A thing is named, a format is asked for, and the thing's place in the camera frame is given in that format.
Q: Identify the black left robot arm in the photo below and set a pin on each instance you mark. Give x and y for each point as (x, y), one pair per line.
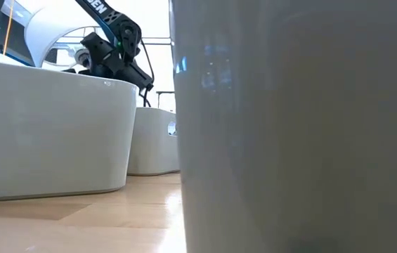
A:
(114, 17)

